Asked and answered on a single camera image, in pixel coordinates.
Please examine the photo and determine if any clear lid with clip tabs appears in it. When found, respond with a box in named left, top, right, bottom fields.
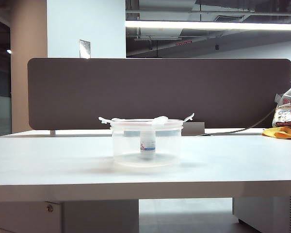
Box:
left=98, top=112, right=195, bottom=129

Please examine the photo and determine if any small white medicine bottle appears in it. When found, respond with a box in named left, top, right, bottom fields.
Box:
left=140, top=130, right=156, bottom=161

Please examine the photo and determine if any round clear plastic box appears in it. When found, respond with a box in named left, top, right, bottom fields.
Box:
left=110, top=125, right=184, bottom=168

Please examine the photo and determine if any brown desk divider panel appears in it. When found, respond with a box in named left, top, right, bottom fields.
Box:
left=27, top=57, right=291, bottom=131

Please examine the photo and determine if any long ceiling light strip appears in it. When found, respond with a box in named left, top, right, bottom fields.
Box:
left=125, top=20, right=291, bottom=32

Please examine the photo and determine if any ceiling air vent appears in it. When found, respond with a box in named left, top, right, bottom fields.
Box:
left=214, top=15, right=245, bottom=23

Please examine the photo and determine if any yellow cloth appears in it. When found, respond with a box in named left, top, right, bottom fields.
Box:
left=261, top=126, right=291, bottom=141

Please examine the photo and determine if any printed plastic snack bag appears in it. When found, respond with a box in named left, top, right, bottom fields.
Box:
left=271, top=70, right=291, bottom=129

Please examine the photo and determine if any white cabinet with vent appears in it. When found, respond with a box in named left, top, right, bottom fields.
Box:
left=232, top=196, right=291, bottom=233

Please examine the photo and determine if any metal wall plate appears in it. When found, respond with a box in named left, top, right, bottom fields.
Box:
left=79, top=39, right=91, bottom=59

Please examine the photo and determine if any grey desk cable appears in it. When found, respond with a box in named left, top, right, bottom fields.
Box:
left=198, top=106, right=277, bottom=136

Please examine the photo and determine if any white drawer pedestal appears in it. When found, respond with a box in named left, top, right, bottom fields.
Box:
left=0, top=200, right=139, bottom=233

